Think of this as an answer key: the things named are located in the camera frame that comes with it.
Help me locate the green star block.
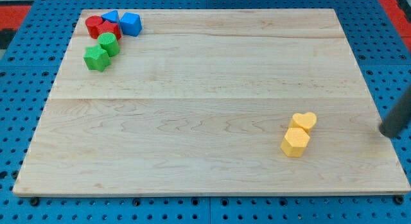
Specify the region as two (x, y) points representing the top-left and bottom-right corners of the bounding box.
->
(83, 44), (111, 72)

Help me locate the wooden board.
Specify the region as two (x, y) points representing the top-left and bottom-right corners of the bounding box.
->
(13, 8), (410, 198)

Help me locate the green cylinder block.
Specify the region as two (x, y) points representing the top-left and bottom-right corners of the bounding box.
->
(97, 32), (120, 57)

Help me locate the blue triangle block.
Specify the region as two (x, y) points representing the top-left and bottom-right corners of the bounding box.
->
(101, 10), (119, 23)

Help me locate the yellow heart block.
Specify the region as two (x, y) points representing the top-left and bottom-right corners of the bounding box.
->
(288, 112), (317, 134)

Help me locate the red cylinder block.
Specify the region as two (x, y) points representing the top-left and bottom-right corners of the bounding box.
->
(85, 15), (103, 39)

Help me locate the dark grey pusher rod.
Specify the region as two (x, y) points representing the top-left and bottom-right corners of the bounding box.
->
(379, 87), (410, 138)

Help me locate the blue cube block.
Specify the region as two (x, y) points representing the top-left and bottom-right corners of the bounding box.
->
(120, 12), (142, 37)

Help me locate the yellow hexagon block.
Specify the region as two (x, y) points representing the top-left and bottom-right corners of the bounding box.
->
(281, 128), (310, 157)

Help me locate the red star block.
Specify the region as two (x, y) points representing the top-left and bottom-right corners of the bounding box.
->
(97, 21), (122, 40)

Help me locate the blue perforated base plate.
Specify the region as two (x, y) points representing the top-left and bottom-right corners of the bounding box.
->
(1, 0), (410, 223)

